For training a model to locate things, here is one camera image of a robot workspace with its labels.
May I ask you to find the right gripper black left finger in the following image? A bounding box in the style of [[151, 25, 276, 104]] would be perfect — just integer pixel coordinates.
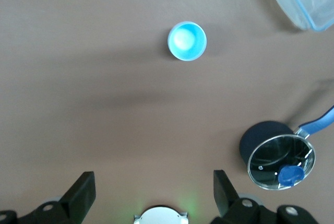
[[18, 171, 96, 224]]

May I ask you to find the glass lid with blue knob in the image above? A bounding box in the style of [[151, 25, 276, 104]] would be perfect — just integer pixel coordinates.
[[247, 134, 316, 191]]

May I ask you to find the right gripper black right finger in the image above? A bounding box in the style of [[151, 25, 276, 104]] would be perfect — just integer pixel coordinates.
[[210, 169, 277, 224]]

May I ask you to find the light blue plastic cup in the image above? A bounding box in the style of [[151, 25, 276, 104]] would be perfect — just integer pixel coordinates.
[[167, 21, 208, 62]]

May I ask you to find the brown table cover mat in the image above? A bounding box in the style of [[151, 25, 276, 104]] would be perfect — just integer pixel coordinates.
[[0, 0, 334, 224]]

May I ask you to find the dark saucepan with blue handle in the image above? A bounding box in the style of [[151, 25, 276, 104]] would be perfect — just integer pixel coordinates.
[[239, 103, 334, 191]]

